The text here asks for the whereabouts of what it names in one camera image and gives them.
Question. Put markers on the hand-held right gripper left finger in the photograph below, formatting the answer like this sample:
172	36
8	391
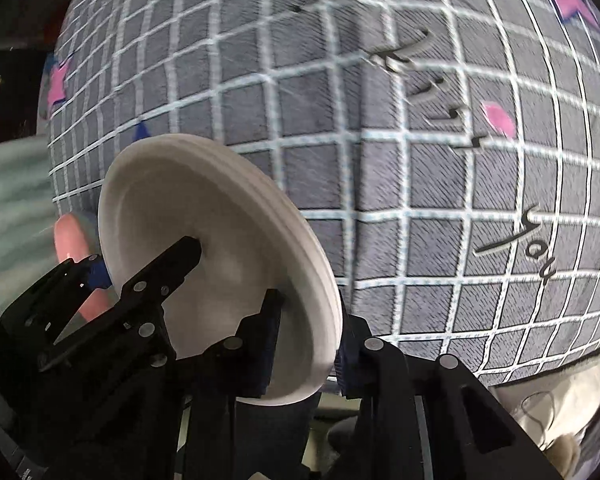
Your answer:
270	350

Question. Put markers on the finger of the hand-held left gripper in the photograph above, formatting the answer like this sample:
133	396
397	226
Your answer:
96	274
170	265

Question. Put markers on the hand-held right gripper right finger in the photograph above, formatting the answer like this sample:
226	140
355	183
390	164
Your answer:
344	365

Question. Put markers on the pink plate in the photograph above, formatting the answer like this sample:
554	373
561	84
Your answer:
70	240

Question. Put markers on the large white plate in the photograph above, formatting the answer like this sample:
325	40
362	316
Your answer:
205	200

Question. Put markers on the person's denim leg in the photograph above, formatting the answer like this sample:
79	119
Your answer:
280	430

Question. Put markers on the pale green striped cloth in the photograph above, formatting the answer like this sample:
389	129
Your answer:
10	185

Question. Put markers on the grey grid printed blanket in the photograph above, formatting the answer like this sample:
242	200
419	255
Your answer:
380	160

